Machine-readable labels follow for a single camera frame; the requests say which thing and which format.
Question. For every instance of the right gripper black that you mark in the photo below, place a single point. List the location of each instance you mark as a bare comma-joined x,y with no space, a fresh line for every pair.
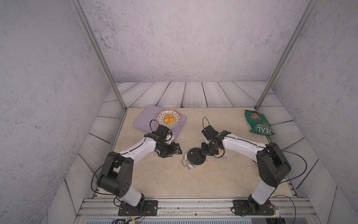
203,147

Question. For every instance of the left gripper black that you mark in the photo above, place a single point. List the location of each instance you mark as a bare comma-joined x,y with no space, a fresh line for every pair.
174,150

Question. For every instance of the black round alarm clock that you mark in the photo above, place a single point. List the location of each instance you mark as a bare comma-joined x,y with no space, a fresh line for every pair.
194,158

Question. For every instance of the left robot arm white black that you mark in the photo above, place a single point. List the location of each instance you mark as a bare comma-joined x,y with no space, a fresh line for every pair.
117,171

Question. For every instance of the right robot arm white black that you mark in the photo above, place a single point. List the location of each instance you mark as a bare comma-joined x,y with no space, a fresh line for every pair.
272,164

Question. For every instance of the yellow fruit in bowl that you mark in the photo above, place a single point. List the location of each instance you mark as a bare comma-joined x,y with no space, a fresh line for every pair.
169,119

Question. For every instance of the patterned bowl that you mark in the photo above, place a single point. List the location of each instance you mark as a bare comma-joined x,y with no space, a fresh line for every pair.
160,117

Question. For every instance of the purple mat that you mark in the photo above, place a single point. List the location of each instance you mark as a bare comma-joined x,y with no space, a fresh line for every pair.
150,112

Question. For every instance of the green snack bag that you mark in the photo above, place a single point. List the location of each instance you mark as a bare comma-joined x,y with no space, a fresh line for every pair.
258,123

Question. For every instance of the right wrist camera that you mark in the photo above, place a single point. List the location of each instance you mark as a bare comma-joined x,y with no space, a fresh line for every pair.
209,133

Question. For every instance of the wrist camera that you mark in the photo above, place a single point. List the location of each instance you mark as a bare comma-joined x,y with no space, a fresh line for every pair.
209,133
164,132

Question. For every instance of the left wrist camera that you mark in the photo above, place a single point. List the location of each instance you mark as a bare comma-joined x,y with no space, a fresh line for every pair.
164,132

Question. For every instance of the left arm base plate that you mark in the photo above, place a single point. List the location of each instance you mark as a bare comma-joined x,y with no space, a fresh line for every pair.
144,208

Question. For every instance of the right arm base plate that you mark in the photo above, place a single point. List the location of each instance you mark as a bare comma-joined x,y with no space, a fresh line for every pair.
252,208

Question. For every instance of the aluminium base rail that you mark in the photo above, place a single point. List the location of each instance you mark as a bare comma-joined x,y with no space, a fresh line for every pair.
102,210

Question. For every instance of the aluminium corner post left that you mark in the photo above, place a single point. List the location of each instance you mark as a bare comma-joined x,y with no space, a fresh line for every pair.
96,48

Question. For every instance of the aluminium corner post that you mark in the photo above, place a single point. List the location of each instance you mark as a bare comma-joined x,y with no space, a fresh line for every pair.
312,4
96,48

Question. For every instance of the aluminium corner post right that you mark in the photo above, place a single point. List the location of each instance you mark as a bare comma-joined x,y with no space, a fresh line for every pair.
312,4

